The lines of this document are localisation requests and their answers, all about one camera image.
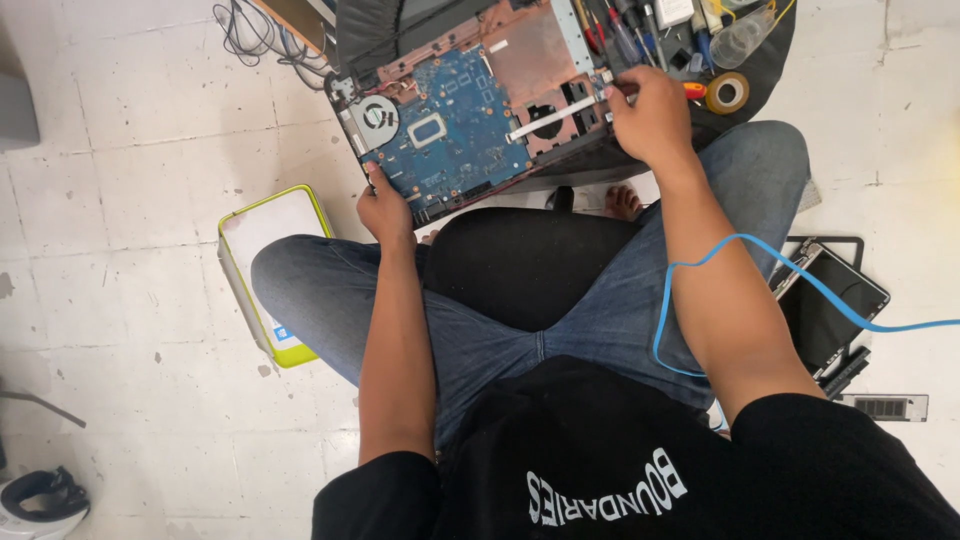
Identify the white green edged device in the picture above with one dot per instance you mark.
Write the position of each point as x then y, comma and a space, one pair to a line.
262, 255

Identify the clear plastic bottle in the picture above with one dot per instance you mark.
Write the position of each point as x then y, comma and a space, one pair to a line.
739, 36

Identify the dark thin rod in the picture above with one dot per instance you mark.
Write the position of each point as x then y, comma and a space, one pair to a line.
45, 406

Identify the wooden board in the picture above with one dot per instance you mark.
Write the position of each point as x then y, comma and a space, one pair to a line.
296, 19

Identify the person's blue jeans legs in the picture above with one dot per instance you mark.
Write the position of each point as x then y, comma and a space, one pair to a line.
480, 345

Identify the brown tape roll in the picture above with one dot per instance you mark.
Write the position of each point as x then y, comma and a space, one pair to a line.
727, 93

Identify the black stool seat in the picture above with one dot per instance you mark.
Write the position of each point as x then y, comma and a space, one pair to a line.
525, 262

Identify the black leather cushion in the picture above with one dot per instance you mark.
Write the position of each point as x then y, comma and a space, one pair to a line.
375, 34

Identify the grey vented cover plate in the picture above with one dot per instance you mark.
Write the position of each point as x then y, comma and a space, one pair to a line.
889, 407

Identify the black laptop battery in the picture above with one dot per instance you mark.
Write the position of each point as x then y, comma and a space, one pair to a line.
847, 372

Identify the person's right hand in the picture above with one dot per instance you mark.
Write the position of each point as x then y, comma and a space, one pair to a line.
656, 120

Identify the person's bare foot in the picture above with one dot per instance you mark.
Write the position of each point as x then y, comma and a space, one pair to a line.
622, 202

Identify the grey cloth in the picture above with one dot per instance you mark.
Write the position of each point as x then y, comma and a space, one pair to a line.
810, 195

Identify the person's black printed shirt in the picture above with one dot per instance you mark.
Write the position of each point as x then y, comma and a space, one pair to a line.
600, 465

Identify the person's right fingers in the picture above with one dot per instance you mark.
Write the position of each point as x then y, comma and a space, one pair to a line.
626, 81

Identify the blue slim tool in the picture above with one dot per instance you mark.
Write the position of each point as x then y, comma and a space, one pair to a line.
705, 49

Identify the white small box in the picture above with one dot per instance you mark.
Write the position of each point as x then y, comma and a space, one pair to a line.
673, 11

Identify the black screen bezel frame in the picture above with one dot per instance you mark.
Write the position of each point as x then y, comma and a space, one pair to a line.
840, 241

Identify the laptop base blue motherboard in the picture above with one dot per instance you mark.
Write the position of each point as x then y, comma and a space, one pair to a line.
457, 120

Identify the person's left hand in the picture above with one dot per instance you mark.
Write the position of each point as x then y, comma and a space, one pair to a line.
386, 214

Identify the loose laptop screen panel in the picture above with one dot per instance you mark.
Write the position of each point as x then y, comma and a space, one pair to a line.
821, 315

